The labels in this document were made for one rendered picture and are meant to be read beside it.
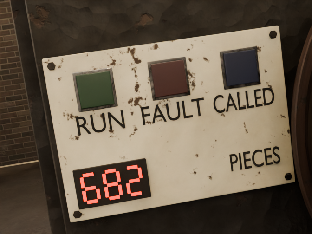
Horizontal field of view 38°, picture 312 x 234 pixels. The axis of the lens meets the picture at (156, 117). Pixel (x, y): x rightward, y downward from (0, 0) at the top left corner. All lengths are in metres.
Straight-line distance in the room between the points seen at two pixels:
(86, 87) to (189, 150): 0.13
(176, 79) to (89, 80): 0.09
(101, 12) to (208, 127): 0.17
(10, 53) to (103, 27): 6.07
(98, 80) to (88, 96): 0.02
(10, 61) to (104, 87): 6.09
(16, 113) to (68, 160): 6.10
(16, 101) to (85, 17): 6.08
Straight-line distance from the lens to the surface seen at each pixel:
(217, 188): 0.52
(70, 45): 0.50
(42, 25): 0.51
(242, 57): 0.50
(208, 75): 0.50
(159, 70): 0.48
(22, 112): 6.57
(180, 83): 0.49
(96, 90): 0.48
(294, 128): 0.46
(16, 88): 6.56
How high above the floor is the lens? 1.23
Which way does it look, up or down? 8 degrees down
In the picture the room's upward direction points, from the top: 8 degrees counter-clockwise
